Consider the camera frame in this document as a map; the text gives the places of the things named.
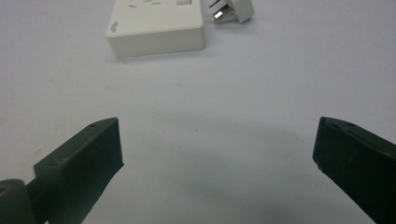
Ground white power strip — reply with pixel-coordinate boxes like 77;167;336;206
106;0;206;59

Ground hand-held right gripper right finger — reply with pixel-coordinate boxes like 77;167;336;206
312;116;396;224

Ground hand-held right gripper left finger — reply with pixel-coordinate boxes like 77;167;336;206
25;117;125;224

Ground white plug adapter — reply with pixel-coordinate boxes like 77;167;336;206
207;0;256;25

